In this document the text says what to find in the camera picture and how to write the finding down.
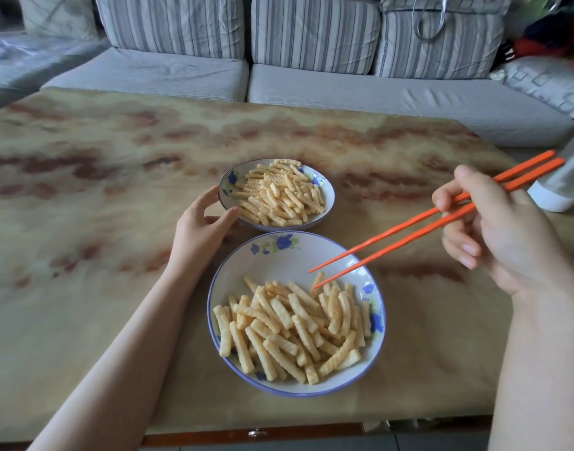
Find grey square-patterned pillow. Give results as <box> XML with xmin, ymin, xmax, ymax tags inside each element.
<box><xmin>499</xmin><ymin>56</ymin><xmax>574</xmax><ymax>121</ymax></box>

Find person's left hand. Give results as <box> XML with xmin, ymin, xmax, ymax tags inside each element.
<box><xmin>167</xmin><ymin>185</ymin><xmax>242</xmax><ymax>283</ymax></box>

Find person's left forearm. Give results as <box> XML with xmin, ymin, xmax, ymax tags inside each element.
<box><xmin>28</xmin><ymin>264</ymin><xmax>209</xmax><ymax>451</ymax></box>

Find small blue-flowered white bowl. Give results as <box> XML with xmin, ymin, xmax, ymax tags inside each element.
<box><xmin>218</xmin><ymin>158</ymin><xmax>337</xmax><ymax>233</ymax></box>

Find grey sofa seat cushion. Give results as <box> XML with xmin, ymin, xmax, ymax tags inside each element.
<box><xmin>247</xmin><ymin>64</ymin><xmax>574</xmax><ymax>149</ymax></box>
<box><xmin>42</xmin><ymin>47</ymin><xmax>250</xmax><ymax>103</ymax></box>

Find pile of thick crinkle snack sticks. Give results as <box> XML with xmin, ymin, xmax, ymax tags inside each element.
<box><xmin>213</xmin><ymin>271</ymin><xmax>373</xmax><ymax>386</ymax></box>

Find brown wooden table drawer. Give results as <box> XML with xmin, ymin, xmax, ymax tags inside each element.
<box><xmin>140</xmin><ymin>422</ymin><xmax>366</xmax><ymax>448</ymax></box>

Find orange chopstick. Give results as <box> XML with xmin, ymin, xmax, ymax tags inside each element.
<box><xmin>313</xmin><ymin>158</ymin><xmax>566</xmax><ymax>290</ymax></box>
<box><xmin>309</xmin><ymin>150</ymin><xmax>556</xmax><ymax>274</ymax></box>

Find white plastic bottle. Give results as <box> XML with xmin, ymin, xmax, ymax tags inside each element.
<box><xmin>528</xmin><ymin>126</ymin><xmax>574</xmax><ymax>213</ymax></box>

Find person's right forearm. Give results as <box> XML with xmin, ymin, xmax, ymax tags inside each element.
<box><xmin>487</xmin><ymin>270</ymin><xmax>574</xmax><ymax>451</ymax></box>

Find heap of colourful clothes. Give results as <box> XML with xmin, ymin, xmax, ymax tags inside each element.
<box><xmin>502</xmin><ymin>0</ymin><xmax>574</xmax><ymax>73</ymax></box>

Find grey looped cable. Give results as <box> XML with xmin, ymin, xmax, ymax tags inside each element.
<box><xmin>411</xmin><ymin>0</ymin><xmax>450</xmax><ymax>42</ymax></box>

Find large blue-flowered white bowl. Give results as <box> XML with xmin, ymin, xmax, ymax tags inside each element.
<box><xmin>207</xmin><ymin>231</ymin><xmax>387</xmax><ymax>399</ymax></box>

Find heap of thin crinkle snack sticks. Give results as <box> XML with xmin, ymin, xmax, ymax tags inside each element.
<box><xmin>231</xmin><ymin>159</ymin><xmax>326</xmax><ymax>228</ymax></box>

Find striped sofa back cushion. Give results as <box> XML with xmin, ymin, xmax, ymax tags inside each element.
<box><xmin>373</xmin><ymin>0</ymin><xmax>508</xmax><ymax>80</ymax></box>
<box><xmin>250</xmin><ymin>0</ymin><xmax>382</xmax><ymax>76</ymax></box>
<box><xmin>94</xmin><ymin>0</ymin><xmax>246</xmax><ymax>60</ymax></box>

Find clear plastic sofa cover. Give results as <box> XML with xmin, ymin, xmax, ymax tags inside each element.
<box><xmin>0</xmin><ymin>32</ymin><xmax>110</xmax><ymax>114</ymax></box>

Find pale leaf-patterned pillow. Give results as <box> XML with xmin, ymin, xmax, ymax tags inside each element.
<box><xmin>17</xmin><ymin>0</ymin><xmax>100</xmax><ymax>41</ymax></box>

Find person's right hand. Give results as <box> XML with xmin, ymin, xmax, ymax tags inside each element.
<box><xmin>432</xmin><ymin>165</ymin><xmax>574</xmax><ymax>297</ymax></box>

